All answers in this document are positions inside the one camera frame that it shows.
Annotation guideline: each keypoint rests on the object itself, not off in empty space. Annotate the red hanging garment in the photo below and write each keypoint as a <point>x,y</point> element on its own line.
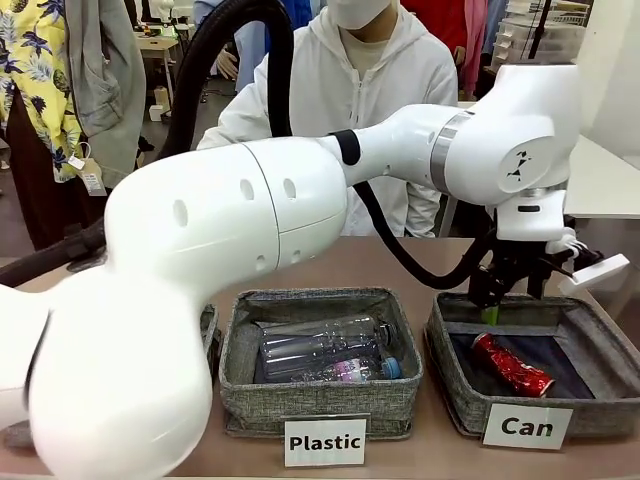
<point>440,25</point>

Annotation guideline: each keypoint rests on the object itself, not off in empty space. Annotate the light blue hanging garment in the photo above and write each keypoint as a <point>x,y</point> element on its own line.
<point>250,50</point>

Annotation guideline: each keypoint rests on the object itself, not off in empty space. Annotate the large clear plastic bottle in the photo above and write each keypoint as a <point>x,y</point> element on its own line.
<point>320,345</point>

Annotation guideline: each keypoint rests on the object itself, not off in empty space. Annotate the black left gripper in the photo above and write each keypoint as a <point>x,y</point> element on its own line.
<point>510,255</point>

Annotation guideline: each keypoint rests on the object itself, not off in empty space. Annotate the black stand pole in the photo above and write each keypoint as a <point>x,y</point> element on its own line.
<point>537,25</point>

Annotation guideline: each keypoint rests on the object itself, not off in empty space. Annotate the pink hanging garment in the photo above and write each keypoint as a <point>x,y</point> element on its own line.
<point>475,50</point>

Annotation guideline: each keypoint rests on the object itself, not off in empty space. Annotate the crushed red drink can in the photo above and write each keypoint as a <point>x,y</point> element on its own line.
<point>510,367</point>

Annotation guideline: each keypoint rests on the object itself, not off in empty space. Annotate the grey hanging hoodie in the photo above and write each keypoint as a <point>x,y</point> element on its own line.
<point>105,75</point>

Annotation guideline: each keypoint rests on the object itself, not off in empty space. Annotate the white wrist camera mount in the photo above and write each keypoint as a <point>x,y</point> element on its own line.
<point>595,270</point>

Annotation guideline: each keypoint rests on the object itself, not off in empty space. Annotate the white Can sign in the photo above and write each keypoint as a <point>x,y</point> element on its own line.
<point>495,415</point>

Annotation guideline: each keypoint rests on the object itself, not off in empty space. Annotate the yellow floral shirt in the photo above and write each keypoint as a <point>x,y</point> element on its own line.
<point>30,75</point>

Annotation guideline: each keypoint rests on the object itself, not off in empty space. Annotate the beige paper price tag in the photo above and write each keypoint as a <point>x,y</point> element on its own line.
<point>94,182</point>

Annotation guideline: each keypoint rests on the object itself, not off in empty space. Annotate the brown hanging garment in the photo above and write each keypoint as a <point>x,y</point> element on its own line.
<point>30,200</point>

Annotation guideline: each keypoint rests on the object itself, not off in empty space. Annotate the white storage drawers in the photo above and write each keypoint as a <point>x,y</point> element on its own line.
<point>560,30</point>

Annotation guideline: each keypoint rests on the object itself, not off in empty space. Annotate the grey fabric can basket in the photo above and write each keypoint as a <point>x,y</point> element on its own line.
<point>460,400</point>

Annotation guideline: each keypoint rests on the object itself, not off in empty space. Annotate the small white background table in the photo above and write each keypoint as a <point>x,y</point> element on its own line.
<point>157,47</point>

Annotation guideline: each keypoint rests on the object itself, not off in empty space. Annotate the small white price tag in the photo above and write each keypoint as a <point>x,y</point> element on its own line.
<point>76,162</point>

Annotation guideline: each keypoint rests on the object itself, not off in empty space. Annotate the grey fabric plastic basket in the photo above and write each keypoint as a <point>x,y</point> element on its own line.
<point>320,410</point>

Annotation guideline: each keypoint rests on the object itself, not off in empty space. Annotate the person in white hoodie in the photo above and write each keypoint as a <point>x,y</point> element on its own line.
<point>380,75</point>

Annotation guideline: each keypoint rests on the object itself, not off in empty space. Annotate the white face mask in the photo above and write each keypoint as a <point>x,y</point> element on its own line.
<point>360,12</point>

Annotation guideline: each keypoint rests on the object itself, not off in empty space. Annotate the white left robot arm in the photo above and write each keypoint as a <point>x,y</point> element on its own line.
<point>225,210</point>

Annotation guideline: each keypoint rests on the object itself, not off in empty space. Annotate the small white box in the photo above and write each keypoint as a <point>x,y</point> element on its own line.
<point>159,112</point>

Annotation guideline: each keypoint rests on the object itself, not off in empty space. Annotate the crushed pink label plastic bottle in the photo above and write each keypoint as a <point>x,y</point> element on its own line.
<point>350,371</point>

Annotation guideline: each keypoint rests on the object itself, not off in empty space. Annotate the white Plastic sign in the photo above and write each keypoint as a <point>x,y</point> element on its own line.
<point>300,430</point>

